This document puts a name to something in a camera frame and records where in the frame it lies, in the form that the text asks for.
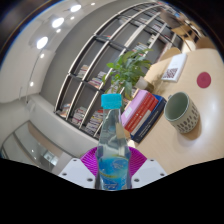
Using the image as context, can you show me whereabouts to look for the red hardcover book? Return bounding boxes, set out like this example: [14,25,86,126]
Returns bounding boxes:
[124,93,156,131]
[127,95,160,134]

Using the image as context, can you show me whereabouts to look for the open magazine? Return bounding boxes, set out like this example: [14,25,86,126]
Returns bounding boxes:
[161,53,188,83]

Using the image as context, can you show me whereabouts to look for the grey bookshelf unit with books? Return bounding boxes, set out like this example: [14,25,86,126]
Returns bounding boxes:
[54,1,188,139]

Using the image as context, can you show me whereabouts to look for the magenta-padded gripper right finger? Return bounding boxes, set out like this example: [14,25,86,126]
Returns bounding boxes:
[128,146,167,190]

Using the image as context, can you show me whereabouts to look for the pink book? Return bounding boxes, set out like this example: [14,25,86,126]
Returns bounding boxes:
[120,89,150,128]

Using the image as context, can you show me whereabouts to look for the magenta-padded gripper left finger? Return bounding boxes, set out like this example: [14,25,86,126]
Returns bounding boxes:
[58,146,100,190]

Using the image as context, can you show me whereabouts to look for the potted green plant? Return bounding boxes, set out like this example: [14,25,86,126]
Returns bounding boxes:
[101,48,158,101]

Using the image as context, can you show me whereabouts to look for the ceiling lights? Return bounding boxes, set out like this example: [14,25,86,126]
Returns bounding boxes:
[28,3,98,88]

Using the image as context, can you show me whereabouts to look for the flat round red coaster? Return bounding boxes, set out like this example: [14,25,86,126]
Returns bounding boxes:
[196,71,212,89]

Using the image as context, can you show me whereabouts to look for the patterned ceramic mug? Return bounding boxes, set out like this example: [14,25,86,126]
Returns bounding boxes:
[163,91,201,135]

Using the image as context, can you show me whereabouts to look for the dark blue book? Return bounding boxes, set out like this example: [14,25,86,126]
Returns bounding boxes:
[130,94,168,144]

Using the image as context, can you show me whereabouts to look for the clear bottle with blue cap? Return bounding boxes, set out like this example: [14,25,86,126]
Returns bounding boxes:
[94,93,132,192]

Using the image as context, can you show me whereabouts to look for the round-backed wooden chair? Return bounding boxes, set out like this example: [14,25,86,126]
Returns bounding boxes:
[160,46,183,63]

